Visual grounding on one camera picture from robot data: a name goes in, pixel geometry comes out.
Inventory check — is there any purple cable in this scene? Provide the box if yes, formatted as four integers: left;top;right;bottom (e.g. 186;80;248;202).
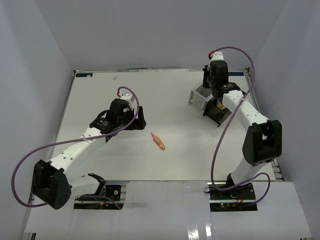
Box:
204;46;272;206
11;86;140;208

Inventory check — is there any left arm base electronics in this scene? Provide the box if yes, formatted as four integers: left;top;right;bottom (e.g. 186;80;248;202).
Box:
71;173;126;210

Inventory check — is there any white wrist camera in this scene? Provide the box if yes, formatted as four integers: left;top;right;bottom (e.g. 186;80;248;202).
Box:
208;51;224;61
117;92;135;104

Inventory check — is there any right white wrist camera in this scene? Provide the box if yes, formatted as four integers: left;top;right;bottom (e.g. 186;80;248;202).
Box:
208;51;224;61

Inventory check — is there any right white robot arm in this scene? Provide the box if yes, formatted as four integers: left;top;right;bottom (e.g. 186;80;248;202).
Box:
203;60;283;200

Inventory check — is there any black XDOF label left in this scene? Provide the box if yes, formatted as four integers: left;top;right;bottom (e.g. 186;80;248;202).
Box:
75;73;93;78

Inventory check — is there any black xdof label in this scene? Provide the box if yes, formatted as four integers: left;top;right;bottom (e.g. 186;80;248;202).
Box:
75;73;93;78
228;71;244;76

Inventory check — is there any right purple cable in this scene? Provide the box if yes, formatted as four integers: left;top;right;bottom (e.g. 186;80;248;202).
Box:
204;46;272;206

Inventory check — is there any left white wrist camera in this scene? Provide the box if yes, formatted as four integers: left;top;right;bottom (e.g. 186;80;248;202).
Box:
117;92;135;104

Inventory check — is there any aluminium table frame rail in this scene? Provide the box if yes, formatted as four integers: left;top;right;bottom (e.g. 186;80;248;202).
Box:
244;67;283;182

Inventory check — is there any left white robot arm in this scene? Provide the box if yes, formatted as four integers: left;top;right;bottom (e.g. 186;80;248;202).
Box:
31;93;146;210

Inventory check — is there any black XDOF label right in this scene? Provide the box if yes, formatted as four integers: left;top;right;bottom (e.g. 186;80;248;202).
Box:
228;71;244;76

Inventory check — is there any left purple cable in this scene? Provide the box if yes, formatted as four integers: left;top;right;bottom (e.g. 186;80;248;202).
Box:
11;86;140;208

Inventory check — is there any white slotted organizer box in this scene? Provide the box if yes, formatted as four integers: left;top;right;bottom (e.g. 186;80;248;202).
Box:
188;85;213;111

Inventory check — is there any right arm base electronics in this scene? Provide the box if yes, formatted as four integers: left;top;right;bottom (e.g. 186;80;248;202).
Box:
204;183;258;213

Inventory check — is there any orange highlighter marker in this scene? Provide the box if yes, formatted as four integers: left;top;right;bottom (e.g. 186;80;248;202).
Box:
216;103;226;110

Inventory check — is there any black slotted organizer box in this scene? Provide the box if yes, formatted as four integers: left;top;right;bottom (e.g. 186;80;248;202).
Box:
203;98;231;127

